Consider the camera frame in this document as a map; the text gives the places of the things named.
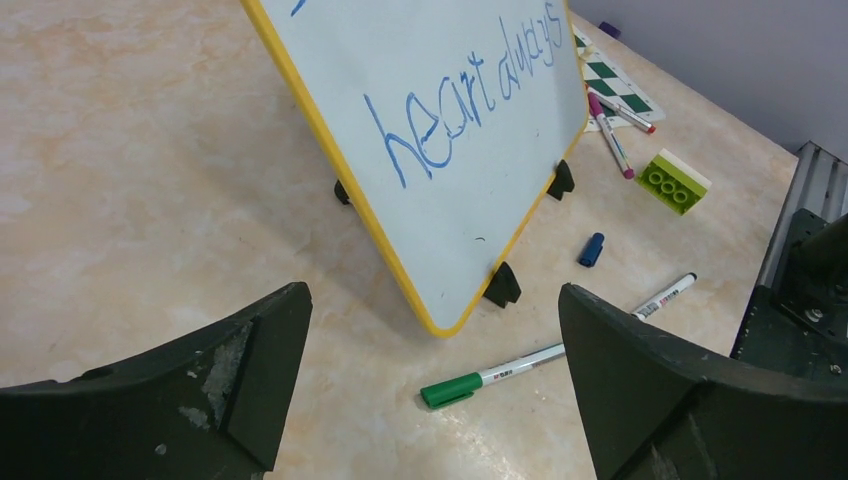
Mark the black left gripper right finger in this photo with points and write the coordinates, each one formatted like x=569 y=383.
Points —
x=656 y=406

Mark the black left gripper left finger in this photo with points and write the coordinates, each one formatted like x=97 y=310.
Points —
x=211 y=404

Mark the blue marker cap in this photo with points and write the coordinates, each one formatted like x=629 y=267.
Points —
x=592 y=250

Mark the yellow framed whiteboard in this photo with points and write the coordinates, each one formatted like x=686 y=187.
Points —
x=444 y=122

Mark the black whiteboard foot clip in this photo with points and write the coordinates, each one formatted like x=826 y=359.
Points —
x=503 y=288

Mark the black capped marker pen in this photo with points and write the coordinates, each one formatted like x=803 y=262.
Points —
x=662 y=298

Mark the green capped marker pen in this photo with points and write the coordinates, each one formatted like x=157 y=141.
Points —
x=451 y=391

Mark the green white toy brick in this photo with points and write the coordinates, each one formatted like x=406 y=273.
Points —
x=673 y=182

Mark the red capped marker pen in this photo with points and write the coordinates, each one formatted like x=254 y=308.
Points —
x=630 y=116

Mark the purple capped marker pen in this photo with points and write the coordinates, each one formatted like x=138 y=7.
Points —
x=601 y=120

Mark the green white chess mat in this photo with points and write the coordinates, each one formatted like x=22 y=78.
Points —
x=605 y=78

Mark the purple small object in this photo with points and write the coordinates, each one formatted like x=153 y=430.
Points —
x=610 y=29

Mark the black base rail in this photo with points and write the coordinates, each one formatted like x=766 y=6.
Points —
x=797 y=324

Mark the silver whiteboard stand frame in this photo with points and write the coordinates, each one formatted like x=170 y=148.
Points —
x=341 y=193

